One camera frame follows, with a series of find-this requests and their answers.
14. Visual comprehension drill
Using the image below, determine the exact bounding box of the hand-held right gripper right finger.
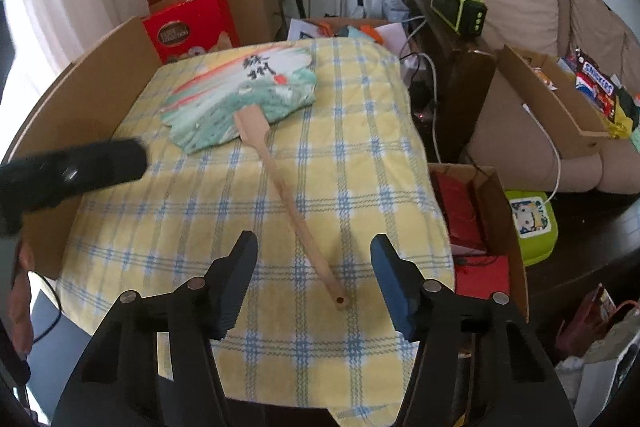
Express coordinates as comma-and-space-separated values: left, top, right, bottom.
370, 233, 573, 427

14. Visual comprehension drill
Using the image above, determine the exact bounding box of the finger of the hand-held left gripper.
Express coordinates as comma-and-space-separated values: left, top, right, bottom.
55, 138, 149, 205

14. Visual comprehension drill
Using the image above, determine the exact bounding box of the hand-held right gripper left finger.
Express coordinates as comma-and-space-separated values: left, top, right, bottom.
52, 229, 259, 427

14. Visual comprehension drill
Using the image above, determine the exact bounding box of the large cardboard box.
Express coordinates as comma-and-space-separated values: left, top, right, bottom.
0, 16, 168, 280

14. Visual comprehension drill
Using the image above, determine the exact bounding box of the person's left forearm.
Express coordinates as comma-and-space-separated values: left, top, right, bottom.
7, 239, 36, 355

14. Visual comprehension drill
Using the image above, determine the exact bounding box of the yellow checkered tablecloth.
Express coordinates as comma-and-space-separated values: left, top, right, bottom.
55, 38, 457, 420

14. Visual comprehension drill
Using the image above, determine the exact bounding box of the dark red flat box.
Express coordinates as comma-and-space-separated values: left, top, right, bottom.
431, 172, 488, 254

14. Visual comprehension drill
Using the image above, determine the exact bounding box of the floor cardboard box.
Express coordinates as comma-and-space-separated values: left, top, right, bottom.
427, 163, 531, 323

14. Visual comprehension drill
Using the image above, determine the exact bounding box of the green cartoon lunch box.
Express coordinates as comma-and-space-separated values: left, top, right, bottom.
504, 189, 558, 265

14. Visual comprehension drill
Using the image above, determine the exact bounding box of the red chocolate box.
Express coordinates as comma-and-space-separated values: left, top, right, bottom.
142, 0, 241, 65

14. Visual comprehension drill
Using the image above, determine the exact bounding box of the pink shopping bag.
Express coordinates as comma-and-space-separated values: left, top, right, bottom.
557, 289, 617, 358

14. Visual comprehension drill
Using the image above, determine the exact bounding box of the brown sofa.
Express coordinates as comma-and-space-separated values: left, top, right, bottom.
405, 0, 640, 195

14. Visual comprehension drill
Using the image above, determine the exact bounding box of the brown cardboard box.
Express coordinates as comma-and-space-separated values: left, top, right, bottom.
148, 0, 286, 42

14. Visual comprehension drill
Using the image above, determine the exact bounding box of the white plastic bag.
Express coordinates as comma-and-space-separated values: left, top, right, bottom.
555, 302, 640, 414

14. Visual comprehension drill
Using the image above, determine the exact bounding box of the cardboard snack tray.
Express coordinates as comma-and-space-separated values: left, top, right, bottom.
495, 44, 613, 158

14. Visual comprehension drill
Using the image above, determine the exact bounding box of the cardboard box of papers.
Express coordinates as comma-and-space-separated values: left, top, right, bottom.
287, 18, 406, 58

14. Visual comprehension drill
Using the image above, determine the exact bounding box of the light blue tissue box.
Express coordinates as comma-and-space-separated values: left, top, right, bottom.
381, 0, 411, 20

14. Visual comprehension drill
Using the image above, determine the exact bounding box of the pile of snack packets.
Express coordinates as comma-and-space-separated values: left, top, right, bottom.
555, 47, 640, 140

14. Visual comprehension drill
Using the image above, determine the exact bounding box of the yellow black radio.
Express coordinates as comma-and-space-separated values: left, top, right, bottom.
431, 0, 488, 38

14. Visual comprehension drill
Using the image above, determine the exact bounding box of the small brown sofa cushion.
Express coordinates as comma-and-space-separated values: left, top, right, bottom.
569, 0, 627, 74

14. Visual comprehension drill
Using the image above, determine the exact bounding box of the black cable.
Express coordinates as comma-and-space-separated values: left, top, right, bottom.
27, 271, 65, 344

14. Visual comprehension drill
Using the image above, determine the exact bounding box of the white cable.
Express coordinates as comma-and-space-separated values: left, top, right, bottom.
522, 104, 562, 204

